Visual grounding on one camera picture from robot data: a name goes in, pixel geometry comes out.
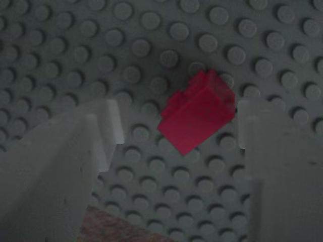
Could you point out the red toy brick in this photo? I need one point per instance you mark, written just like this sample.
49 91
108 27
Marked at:
196 116

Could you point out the grey studded baseplate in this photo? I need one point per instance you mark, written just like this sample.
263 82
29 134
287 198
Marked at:
126 50

